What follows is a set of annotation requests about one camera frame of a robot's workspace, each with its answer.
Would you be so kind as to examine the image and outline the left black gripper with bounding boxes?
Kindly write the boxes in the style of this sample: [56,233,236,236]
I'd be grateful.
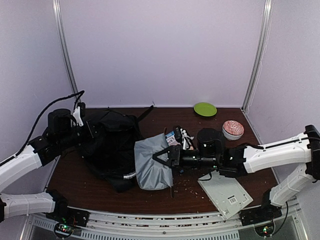
[57,119,105,151]

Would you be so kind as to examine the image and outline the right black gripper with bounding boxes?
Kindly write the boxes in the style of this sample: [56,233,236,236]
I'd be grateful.
[153,145,220,172]

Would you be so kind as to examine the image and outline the grey pencil pouch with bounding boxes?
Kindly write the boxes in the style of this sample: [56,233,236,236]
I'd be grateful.
[134,133,173,191]

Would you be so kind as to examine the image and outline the black student backpack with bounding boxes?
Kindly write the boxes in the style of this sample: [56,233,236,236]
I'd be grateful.
[77,106,154,193]

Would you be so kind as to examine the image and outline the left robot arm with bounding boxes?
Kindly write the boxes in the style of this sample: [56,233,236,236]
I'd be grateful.
[0,122,98,222]

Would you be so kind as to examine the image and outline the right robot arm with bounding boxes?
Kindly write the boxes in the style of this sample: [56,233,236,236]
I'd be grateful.
[152,125,320,221]

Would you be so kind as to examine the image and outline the dog picture book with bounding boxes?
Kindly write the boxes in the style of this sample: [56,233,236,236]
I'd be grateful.
[165,125,196,150]

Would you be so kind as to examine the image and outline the green plate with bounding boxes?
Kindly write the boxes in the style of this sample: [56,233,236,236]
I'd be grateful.
[193,102,218,117]

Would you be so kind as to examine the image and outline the red patterned bowl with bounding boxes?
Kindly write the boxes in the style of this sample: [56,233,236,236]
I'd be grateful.
[222,120,245,141]

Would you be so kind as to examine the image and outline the grey notebook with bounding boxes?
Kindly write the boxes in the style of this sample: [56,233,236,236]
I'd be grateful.
[197,171,253,220]

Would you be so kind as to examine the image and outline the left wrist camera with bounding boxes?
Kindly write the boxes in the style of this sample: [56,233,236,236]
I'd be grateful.
[72,102,86,127]

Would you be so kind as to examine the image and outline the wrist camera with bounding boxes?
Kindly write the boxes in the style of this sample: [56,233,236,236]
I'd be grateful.
[72,102,86,127]
[196,128,225,157]

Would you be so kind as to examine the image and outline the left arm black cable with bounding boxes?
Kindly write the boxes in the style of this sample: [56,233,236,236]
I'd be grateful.
[0,90,86,166]

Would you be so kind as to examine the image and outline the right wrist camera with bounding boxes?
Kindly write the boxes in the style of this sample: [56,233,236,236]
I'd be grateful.
[196,128,225,157]

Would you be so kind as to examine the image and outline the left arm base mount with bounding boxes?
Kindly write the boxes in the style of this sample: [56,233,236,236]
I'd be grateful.
[45,190,90,240]

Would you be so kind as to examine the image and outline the front aluminium rail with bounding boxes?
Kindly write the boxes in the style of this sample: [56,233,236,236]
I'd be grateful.
[19,196,308,240]

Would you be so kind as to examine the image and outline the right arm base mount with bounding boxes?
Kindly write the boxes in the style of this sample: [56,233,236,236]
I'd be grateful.
[239,189,288,238]

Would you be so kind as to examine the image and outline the left aluminium frame post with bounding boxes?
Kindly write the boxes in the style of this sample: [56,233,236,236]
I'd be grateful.
[52,0,78,94]

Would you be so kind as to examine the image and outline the aluminium frame post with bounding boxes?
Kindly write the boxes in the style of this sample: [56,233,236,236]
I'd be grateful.
[241,0,273,113]
[52,0,78,94]

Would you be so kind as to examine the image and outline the right aluminium frame post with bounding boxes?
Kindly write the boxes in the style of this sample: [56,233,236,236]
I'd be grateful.
[241,0,273,113]

